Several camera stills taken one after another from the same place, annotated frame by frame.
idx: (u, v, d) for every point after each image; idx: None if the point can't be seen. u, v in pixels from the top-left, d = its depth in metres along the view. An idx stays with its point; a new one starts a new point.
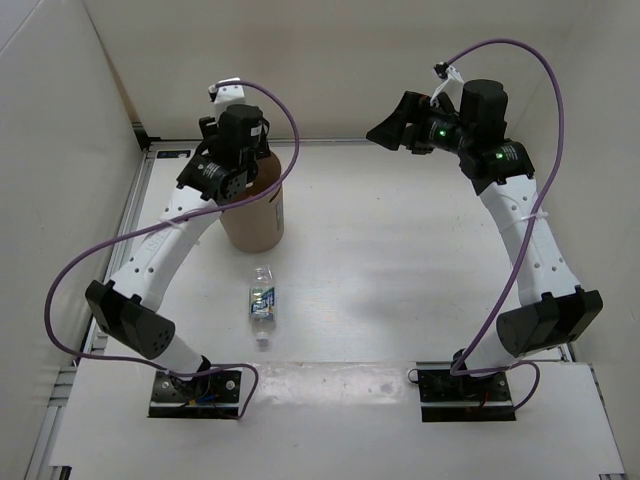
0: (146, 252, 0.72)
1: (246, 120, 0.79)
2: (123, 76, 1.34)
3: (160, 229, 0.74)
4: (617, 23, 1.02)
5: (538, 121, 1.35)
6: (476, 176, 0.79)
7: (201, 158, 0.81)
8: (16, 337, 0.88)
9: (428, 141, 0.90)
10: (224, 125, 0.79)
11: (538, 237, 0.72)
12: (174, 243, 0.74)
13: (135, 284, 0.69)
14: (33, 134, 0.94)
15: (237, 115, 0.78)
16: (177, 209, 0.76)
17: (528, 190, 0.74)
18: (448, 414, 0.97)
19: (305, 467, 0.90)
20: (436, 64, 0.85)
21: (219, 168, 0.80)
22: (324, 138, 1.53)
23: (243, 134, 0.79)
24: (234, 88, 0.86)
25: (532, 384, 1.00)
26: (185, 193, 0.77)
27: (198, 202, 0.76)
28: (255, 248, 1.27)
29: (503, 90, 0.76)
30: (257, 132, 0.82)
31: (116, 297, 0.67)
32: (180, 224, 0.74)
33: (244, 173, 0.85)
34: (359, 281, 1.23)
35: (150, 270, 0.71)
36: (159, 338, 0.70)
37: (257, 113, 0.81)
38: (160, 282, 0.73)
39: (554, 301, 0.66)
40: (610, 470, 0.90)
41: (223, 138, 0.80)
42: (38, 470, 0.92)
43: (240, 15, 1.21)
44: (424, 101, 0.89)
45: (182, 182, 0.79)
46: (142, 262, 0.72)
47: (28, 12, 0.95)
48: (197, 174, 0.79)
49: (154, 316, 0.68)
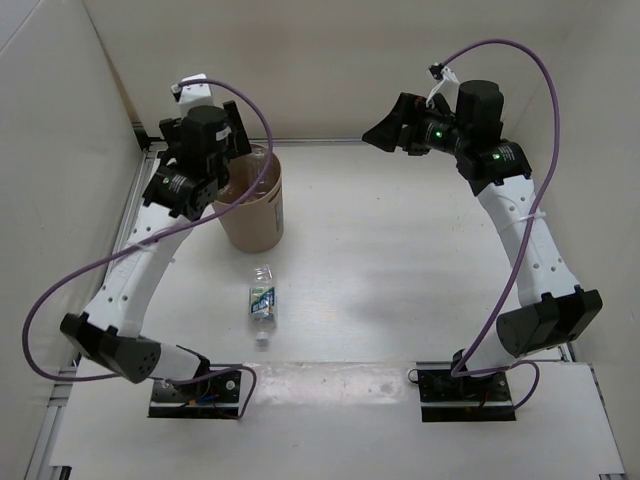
0: (117, 279, 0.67)
1: (211, 123, 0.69)
2: (123, 75, 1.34)
3: (130, 254, 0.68)
4: (616, 23, 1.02)
5: (538, 121, 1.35)
6: (473, 177, 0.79)
7: (165, 168, 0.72)
8: (15, 336, 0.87)
9: (424, 143, 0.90)
10: (185, 130, 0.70)
11: (537, 237, 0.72)
12: (147, 266, 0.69)
13: (110, 315, 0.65)
14: (33, 133, 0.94)
15: (199, 119, 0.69)
16: (146, 229, 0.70)
17: (526, 191, 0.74)
18: (448, 414, 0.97)
19: (305, 466, 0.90)
20: (431, 65, 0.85)
21: (186, 179, 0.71)
22: (324, 138, 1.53)
23: (208, 139, 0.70)
24: (199, 87, 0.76)
25: (532, 384, 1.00)
26: (152, 212, 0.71)
27: (167, 221, 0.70)
28: (255, 248, 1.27)
29: (499, 91, 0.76)
30: (225, 134, 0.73)
31: (91, 330, 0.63)
32: (149, 246, 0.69)
33: (216, 180, 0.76)
34: (358, 281, 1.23)
35: (124, 298, 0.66)
36: (144, 362, 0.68)
37: (222, 114, 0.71)
38: (137, 308, 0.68)
39: (554, 301, 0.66)
40: (610, 470, 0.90)
41: (187, 145, 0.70)
42: (38, 470, 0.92)
43: (240, 14, 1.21)
44: (420, 104, 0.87)
45: (149, 199, 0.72)
46: (114, 290, 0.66)
47: (28, 12, 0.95)
48: (163, 188, 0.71)
49: (135, 343, 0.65)
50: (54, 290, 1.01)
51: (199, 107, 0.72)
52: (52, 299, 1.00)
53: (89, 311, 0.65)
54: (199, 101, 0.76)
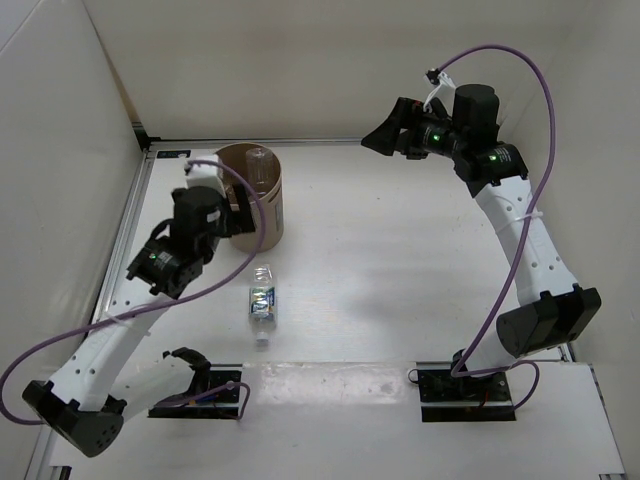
0: (88, 351, 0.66)
1: (203, 208, 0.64)
2: (123, 75, 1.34)
3: (104, 327, 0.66)
4: (617, 23, 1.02)
5: (537, 121, 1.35)
6: (470, 178, 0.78)
7: (153, 243, 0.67)
8: (16, 336, 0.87)
9: (421, 146, 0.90)
10: (177, 209, 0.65)
11: (534, 236, 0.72)
12: (119, 342, 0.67)
13: (73, 388, 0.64)
14: (33, 133, 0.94)
15: (193, 200, 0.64)
16: (125, 303, 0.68)
17: (523, 191, 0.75)
18: (448, 414, 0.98)
19: (306, 466, 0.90)
20: (427, 71, 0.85)
21: (171, 258, 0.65)
22: (324, 138, 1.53)
23: (197, 223, 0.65)
24: (208, 168, 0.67)
25: (532, 384, 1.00)
26: (135, 286, 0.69)
27: (147, 296, 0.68)
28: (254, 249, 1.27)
29: (495, 94, 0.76)
30: (218, 216, 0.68)
31: (54, 402, 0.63)
32: (123, 321, 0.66)
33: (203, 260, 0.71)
34: (358, 282, 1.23)
35: (91, 372, 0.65)
36: (102, 435, 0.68)
37: (216, 198, 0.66)
38: (105, 380, 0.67)
39: (554, 301, 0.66)
40: (610, 471, 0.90)
41: (175, 226, 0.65)
42: (38, 470, 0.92)
43: (240, 14, 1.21)
44: (417, 107, 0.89)
45: (132, 272, 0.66)
46: (83, 362, 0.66)
47: (28, 12, 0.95)
48: (146, 264, 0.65)
49: (95, 421, 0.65)
50: (54, 290, 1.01)
51: (194, 186, 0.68)
52: (52, 300, 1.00)
53: (54, 381, 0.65)
54: (205, 184, 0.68)
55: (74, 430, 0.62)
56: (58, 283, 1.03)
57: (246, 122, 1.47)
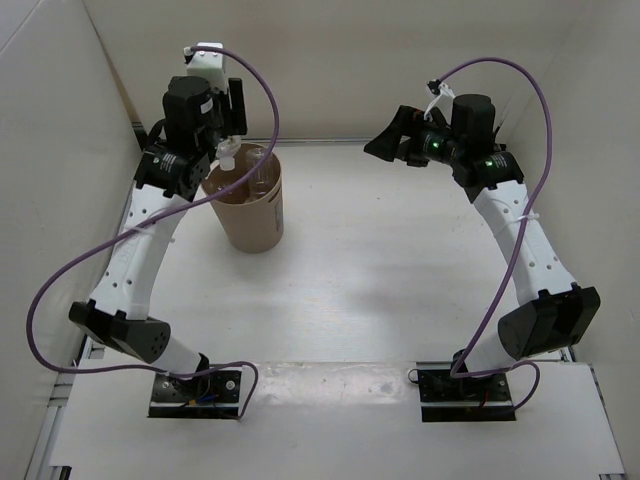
0: (120, 263, 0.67)
1: (194, 97, 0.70)
2: (124, 75, 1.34)
3: (128, 238, 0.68)
4: (617, 22, 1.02)
5: (536, 121, 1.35)
6: (467, 185, 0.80)
7: (156, 150, 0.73)
8: (15, 336, 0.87)
9: (421, 154, 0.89)
10: (169, 106, 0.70)
11: (530, 236, 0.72)
12: (146, 249, 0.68)
13: (116, 299, 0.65)
14: (33, 133, 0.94)
15: (182, 94, 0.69)
16: (142, 213, 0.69)
17: (520, 194, 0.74)
18: (447, 414, 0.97)
19: (307, 466, 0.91)
20: (429, 81, 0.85)
21: (175, 158, 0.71)
22: (323, 138, 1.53)
23: (190, 110, 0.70)
24: (214, 56, 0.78)
25: (532, 384, 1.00)
26: (146, 194, 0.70)
27: (162, 202, 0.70)
28: (241, 246, 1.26)
29: (492, 103, 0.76)
30: (210, 107, 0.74)
31: (98, 317, 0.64)
32: (146, 230, 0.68)
33: (205, 154, 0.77)
34: (359, 280, 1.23)
35: (128, 282, 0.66)
36: (155, 342, 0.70)
37: (205, 88, 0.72)
38: (143, 287, 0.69)
39: (552, 299, 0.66)
40: (610, 470, 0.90)
41: (173, 120, 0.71)
42: (38, 470, 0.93)
43: (239, 13, 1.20)
44: (417, 115, 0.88)
45: (141, 181, 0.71)
46: (118, 274, 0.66)
47: (28, 12, 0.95)
48: (153, 168, 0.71)
49: (145, 325, 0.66)
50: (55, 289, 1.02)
51: (177, 81, 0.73)
52: (52, 299, 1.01)
53: (96, 297, 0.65)
54: (207, 69, 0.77)
55: (129, 333, 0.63)
56: (58, 282, 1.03)
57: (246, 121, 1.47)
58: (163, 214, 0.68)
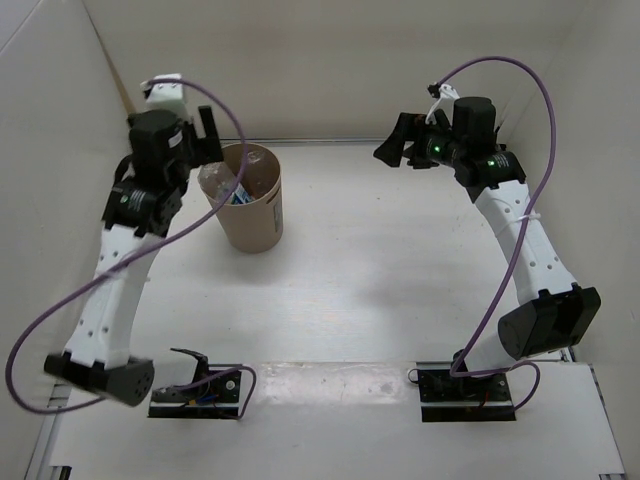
0: (94, 311, 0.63)
1: (161, 131, 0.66)
2: (124, 75, 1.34)
3: (100, 284, 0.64)
4: (617, 22, 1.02)
5: (536, 121, 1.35)
6: (469, 184, 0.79)
7: (123, 186, 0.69)
8: (15, 336, 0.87)
9: (426, 156, 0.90)
10: (135, 142, 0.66)
11: (531, 235, 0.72)
12: (121, 294, 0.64)
13: (92, 350, 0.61)
14: (33, 133, 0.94)
15: (148, 128, 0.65)
16: (113, 255, 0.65)
17: (522, 194, 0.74)
18: (448, 414, 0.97)
19: (306, 466, 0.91)
20: (429, 85, 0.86)
21: (143, 194, 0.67)
22: (323, 138, 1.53)
23: (157, 145, 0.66)
24: (172, 87, 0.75)
25: (532, 384, 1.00)
26: (117, 235, 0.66)
27: (134, 242, 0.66)
28: (240, 245, 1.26)
29: (492, 104, 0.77)
30: (179, 140, 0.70)
31: (75, 370, 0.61)
32: (118, 274, 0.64)
33: (176, 189, 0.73)
34: (359, 280, 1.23)
35: (104, 330, 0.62)
36: (139, 384, 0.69)
37: (174, 120, 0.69)
38: (121, 333, 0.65)
39: (552, 298, 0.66)
40: (610, 471, 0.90)
41: (140, 156, 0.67)
42: (38, 470, 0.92)
43: (239, 13, 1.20)
44: (420, 120, 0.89)
45: (110, 221, 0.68)
46: (92, 323, 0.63)
47: (27, 13, 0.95)
48: (121, 207, 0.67)
49: (126, 370, 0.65)
50: (55, 289, 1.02)
51: (144, 115, 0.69)
52: (52, 300, 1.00)
53: (71, 349, 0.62)
54: (167, 101, 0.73)
55: (109, 385, 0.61)
56: (58, 283, 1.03)
57: (246, 121, 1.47)
58: (134, 256, 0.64)
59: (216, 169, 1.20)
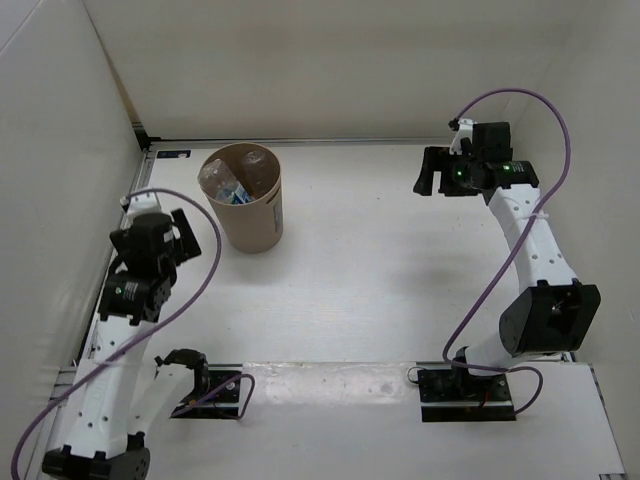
0: (92, 402, 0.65)
1: (158, 227, 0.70)
2: (124, 75, 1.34)
3: (98, 374, 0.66)
4: (617, 22, 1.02)
5: (536, 120, 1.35)
6: (485, 187, 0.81)
7: (115, 277, 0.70)
8: (14, 336, 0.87)
9: (454, 180, 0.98)
10: (132, 237, 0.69)
11: (536, 231, 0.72)
12: (120, 382, 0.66)
13: (94, 441, 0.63)
14: (33, 133, 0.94)
15: (146, 224, 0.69)
16: (110, 344, 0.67)
17: (532, 194, 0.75)
18: (448, 414, 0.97)
19: (306, 466, 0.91)
20: (449, 121, 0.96)
21: (138, 283, 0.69)
22: (323, 138, 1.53)
23: (154, 239, 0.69)
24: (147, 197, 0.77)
25: (534, 389, 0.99)
26: (113, 325, 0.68)
27: (129, 330, 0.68)
28: (239, 243, 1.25)
29: (507, 123, 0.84)
30: (171, 235, 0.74)
31: (77, 462, 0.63)
32: (116, 363, 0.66)
33: (167, 278, 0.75)
34: (359, 280, 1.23)
35: (104, 419, 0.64)
36: (137, 470, 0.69)
37: (167, 218, 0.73)
38: (121, 419, 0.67)
39: (549, 288, 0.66)
40: (610, 471, 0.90)
41: (135, 250, 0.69)
42: (38, 470, 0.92)
43: (239, 12, 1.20)
44: (443, 152, 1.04)
45: (105, 311, 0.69)
46: (92, 414, 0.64)
47: (27, 13, 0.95)
48: (116, 297, 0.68)
49: (126, 458, 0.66)
50: (55, 290, 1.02)
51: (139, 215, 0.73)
52: (52, 300, 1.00)
53: (71, 442, 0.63)
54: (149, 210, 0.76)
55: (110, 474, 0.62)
56: (58, 283, 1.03)
57: (246, 121, 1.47)
58: (132, 345, 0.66)
59: (216, 169, 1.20)
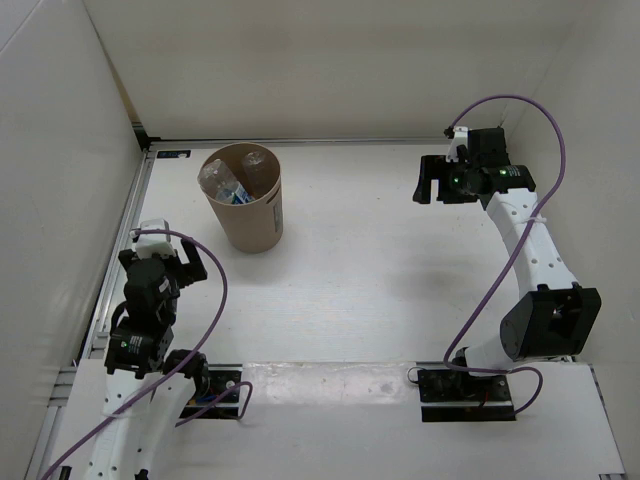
0: (102, 453, 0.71)
1: (154, 283, 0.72)
2: (124, 75, 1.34)
3: (106, 427, 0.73)
4: (617, 23, 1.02)
5: (536, 121, 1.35)
6: (482, 192, 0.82)
7: (119, 331, 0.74)
8: (14, 336, 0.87)
9: (451, 186, 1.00)
10: (129, 294, 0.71)
11: (535, 235, 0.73)
12: (126, 433, 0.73)
13: None
14: (33, 133, 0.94)
15: (142, 282, 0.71)
16: (117, 397, 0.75)
17: (529, 199, 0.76)
18: (448, 414, 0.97)
19: (306, 466, 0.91)
20: (445, 129, 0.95)
21: (142, 337, 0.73)
22: (323, 138, 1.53)
23: (152, 295, 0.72)
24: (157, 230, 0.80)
25: (534, 390, 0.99)
26: (121, 380, 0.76)
27: (135, 384, 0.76)
28: (238, 242, 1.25)
29: (501, 129, 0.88)
30: (166, 284, 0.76)
31: None
32: (122, 414, 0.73)
33: (167, 323, 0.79)
34: (358, 280, 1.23)
35: (113, 468, 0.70)
36: None
37: (161, 269, 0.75)
38: (129, 469, 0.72)
39: (550, 293, 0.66)
40: (610, 471, 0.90)
41: (134, 305, 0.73)
42: (38, 470, 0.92)
43: (239, 13, 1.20)
44: (440, 159, 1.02)
45: (111, 367, 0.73)
46: (102, 464, 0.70)
47: (27, 13, 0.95)
48: (122, 352, 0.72)
49: None
50: (55, 290, 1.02)
51: (133, 265, 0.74)
52: (52, 300, 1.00)
53: None
54: (157, 244, 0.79)
55: None
56: (58, 283, 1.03)
57: (247, 121, 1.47)
58: (137, 396, 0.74)
59: (216, 169, 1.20)
